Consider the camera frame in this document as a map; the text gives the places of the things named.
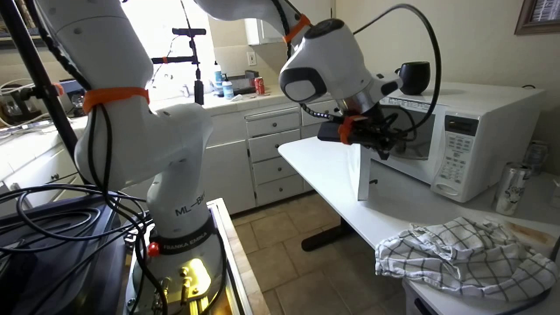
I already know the brown framed building picture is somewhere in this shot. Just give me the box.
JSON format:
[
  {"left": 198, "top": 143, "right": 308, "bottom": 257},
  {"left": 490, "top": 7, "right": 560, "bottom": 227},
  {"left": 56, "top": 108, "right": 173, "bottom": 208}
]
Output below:
[{"left": 515, "top": 0, "right": 560, "bottom": 37}]

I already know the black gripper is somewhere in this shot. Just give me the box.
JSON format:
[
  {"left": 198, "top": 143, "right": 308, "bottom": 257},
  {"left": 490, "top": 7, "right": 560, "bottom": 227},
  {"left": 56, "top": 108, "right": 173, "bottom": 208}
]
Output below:
[{"left": 355, "top": 105, "right": 406, "bottom": 161}]

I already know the black table base foot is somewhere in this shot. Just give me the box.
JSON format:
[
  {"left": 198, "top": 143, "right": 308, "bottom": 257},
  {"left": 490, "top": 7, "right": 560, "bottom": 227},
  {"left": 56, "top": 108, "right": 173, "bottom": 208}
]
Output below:
[{"left": 301, "top": 224, "right": 355, "bottom": 254}]

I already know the white wall outlet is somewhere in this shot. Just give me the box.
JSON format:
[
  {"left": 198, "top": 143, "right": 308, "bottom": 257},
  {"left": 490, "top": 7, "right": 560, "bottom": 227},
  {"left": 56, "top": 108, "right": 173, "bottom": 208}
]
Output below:
[{"left": 245, "top": 45, "right": 261, "bottom": 68}]

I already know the blue bottle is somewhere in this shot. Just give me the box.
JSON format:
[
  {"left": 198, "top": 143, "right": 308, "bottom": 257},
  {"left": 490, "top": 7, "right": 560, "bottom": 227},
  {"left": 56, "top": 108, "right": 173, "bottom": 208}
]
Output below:
[{"left": 212, "top": 61, "right": 226, "bottom": 98}]

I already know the white microwave oven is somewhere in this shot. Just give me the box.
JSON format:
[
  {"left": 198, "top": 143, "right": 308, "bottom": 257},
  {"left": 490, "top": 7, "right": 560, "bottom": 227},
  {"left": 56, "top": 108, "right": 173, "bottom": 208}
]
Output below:
[{"left": 355, "top": 80, "right": 548, "bottom": 206}]

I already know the silver metal can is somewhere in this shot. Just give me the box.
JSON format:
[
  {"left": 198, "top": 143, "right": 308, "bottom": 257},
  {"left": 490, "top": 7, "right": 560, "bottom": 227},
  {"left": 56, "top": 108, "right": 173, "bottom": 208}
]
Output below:
[{"left": 495, "top": 161, "right": 534, "bottom": 217}]

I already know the wood edged robot base cart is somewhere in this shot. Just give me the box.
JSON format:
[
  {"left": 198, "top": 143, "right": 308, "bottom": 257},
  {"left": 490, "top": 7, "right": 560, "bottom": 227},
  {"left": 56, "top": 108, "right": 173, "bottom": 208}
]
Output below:
[{"left": 123, "top": 198, "right": 271, "bottom": 315}]

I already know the black floor cable bundle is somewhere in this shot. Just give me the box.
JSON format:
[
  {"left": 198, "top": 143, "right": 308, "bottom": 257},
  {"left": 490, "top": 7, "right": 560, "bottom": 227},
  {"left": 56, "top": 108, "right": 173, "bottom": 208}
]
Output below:
[{"left": 0, "top": 184, "right": 172, "bottom": 315}]

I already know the white black checkered cloth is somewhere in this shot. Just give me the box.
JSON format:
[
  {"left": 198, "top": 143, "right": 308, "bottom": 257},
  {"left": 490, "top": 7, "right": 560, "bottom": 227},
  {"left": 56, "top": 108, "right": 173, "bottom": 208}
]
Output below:
[{"left": 375, "top": 215, "right": 558, "bottom": 304}]

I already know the black mug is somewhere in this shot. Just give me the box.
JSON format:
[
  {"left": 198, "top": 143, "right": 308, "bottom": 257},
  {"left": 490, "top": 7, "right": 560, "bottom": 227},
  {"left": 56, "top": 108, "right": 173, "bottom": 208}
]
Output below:
[{"left": 397, "top": 59, "right": 432, "bottom": 96}]

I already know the silver kettle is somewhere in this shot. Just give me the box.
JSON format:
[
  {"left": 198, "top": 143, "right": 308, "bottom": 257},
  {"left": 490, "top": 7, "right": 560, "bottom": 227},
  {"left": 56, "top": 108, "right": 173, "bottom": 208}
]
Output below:
[{"left": 0, "top": 84, "right": 39, "bottom": 126}]

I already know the white drawer cabinet counter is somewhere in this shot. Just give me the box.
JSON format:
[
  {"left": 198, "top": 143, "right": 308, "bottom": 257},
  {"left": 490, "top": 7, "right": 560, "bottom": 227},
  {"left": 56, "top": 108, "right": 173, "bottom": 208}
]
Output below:
[{"left": 0, "top": 86, "right": 341, "bottom": 217}]

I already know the black camera on stand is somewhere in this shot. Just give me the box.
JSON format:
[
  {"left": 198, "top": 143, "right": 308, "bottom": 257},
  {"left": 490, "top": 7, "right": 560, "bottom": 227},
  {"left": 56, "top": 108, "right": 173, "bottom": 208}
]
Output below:
[{"left": 149, "top": 26, "right": 208, "bottom": 107}]

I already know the black coffee machine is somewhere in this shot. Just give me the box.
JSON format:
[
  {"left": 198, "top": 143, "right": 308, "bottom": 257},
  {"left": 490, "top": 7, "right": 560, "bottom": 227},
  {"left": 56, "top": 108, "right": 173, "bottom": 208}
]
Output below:
[{"left": 56, "top": 77, "right": 91, "bottom": 117}]

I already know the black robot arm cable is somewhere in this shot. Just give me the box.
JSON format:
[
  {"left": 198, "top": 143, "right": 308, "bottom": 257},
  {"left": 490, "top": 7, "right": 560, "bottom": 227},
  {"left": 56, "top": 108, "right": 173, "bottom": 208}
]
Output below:
[{"left": 348, "top": 2, "right": 445, "bottom": 143}]

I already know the black controller box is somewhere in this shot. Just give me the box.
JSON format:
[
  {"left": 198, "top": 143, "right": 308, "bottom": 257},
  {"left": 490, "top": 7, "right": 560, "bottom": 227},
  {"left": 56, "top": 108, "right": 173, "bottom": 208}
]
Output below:
[{"left": 0, "top": 194, "right": 128, "bottom": 315}]

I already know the black tripod pole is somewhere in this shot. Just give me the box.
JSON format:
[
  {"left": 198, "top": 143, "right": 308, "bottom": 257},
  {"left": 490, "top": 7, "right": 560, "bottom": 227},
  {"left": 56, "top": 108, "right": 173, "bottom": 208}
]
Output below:
[{"left": 0, "top": 0, "right": 79, "bottom": 157}]

